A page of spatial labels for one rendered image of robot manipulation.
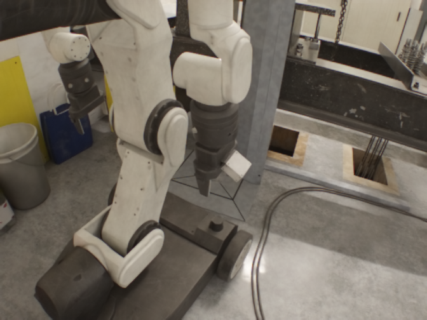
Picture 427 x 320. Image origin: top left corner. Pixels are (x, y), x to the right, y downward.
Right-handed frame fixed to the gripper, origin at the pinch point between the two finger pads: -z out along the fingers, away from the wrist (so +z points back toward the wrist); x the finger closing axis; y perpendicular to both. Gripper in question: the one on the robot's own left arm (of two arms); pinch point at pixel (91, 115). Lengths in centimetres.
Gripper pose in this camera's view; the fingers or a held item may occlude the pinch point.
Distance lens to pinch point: 88.1
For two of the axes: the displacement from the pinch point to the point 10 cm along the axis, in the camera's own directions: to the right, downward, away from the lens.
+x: 5.2, -6.3, 5.8
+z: -0.3, -6.9, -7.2
